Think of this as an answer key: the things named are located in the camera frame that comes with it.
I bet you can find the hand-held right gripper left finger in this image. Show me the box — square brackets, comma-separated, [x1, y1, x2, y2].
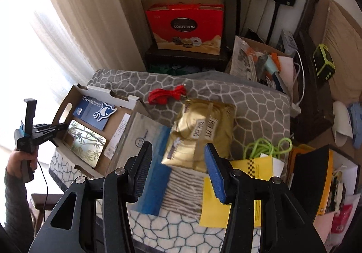
[28, 141, 153, 253]

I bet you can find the yellow booklet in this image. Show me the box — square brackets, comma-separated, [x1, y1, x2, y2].
[199, 156, 283, 228]

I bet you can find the cardboard box of clutter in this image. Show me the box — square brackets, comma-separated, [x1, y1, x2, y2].
[225, 35, 296, 92]

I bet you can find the brown sofa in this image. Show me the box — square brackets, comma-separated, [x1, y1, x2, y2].
[294, 0, 362, 140]

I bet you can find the white product box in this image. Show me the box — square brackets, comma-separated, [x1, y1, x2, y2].
[276, 29, 297, 57]

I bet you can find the blue slipper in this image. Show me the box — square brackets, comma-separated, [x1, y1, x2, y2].
[349, 103, 362, 132]

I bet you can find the dark wooden stand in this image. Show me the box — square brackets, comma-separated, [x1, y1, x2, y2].
[145, 44, 229, 74]

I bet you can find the clear plastic package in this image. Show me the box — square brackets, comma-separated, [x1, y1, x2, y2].
[63, 119, 107, 170]

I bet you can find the green braided cable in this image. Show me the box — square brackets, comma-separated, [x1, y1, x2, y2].
[244, 138, 293, 161]

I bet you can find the pink paper bag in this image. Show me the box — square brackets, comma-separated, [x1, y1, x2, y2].
[314, 193, 354, 242]

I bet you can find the wooden stool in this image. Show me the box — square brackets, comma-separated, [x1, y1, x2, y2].
[30, 193, 61, 235]

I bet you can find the red packet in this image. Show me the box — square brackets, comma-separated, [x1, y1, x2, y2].
[331, 203, 352, 234]

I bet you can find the cream curtain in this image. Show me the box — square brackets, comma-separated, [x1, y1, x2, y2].
[37, 0, 148, 95]

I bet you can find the red gift box with handle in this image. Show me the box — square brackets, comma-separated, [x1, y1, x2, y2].
[145, 3, 225, 57]

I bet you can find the white power cable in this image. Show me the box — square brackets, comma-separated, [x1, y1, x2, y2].
[291, 51, 306, 115]

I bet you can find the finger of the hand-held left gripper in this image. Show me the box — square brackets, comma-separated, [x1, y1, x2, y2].
[37, 124, 70, 146]
[33, 123, 58, 132]

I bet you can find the white paper tag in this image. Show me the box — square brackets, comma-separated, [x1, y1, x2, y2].
[103, 114, 132, 160]

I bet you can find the black open box of goods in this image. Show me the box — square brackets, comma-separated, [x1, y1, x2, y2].
[288, 144, 334, 215]

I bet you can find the person's left forearm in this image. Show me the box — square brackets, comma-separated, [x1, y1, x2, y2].
[0, 168, 34, 242]

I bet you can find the gold foil tea bag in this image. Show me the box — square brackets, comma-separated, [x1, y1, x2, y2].
[161, 99, 236, 171]

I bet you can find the person's left hand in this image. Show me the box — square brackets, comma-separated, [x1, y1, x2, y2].
[6, 150, 38, 183]

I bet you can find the white cardboard tray box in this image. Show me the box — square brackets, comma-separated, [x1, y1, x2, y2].
[52, 84, 153, 180]

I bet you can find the green black portable device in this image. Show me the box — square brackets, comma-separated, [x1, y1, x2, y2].
[312, 44, 336, 81]

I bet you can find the white slipper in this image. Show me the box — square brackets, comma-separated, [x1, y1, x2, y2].
[331, 101, 354, 146]

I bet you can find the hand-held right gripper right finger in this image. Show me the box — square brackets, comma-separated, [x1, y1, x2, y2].
[205, 143, 329, 253]

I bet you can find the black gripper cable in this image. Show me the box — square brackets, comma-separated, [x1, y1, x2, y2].
[36, 155, 49, 207]

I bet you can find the blue whale card sleeve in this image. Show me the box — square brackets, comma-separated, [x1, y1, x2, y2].
[73, 95, 117, 131]

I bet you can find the white paper bag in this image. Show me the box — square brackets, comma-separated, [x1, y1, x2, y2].
[328, 146, 360, 208]

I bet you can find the red lanyard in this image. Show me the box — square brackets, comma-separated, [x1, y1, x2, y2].
[148, 85, 187, 105]

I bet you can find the brown sofa cushion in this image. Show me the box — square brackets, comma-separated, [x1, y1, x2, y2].
[318, 0, 362, 101]

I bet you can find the black speaker stand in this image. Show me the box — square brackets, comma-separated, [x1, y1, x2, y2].
[267, 4, 281, 44]
[236, 0, 244, 37]

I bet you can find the clear bag of face masks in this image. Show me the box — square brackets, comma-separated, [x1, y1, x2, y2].
[113, 112, 176, 215]

